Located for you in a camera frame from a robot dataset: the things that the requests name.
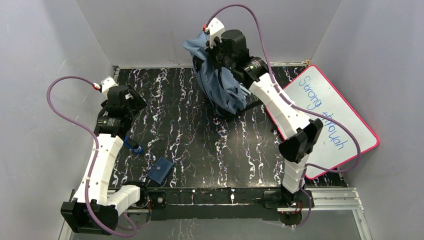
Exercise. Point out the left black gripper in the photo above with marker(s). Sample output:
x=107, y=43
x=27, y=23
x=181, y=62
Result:
x=136, y=100

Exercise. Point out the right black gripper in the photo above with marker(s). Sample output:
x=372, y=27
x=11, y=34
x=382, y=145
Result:
x=210, y=52

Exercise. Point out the blue student backpack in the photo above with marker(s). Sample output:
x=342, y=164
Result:
x=219, y=86

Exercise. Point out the navy snap wallet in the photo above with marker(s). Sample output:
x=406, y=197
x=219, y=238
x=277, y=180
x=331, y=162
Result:
x=160, y=171

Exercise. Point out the teal eraser case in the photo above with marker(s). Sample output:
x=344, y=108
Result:
x=246, y=92

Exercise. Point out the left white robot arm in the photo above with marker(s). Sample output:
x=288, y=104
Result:
x=91, y=209

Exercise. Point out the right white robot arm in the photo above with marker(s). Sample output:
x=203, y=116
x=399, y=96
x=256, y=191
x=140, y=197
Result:
x=301, y=131

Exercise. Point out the pink framed whiteboard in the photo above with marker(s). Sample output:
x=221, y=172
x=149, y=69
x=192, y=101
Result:
x=310, y=89

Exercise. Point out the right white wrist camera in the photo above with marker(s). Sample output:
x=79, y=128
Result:
x=214, y=28

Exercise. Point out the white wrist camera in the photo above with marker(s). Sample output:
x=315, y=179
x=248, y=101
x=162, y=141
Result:
x=106, y=85
x=214, y=28

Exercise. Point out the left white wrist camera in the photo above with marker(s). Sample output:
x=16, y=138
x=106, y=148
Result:
x=106, y=85

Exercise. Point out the black front rail frame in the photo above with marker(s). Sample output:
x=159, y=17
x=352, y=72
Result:
x=214, y=203

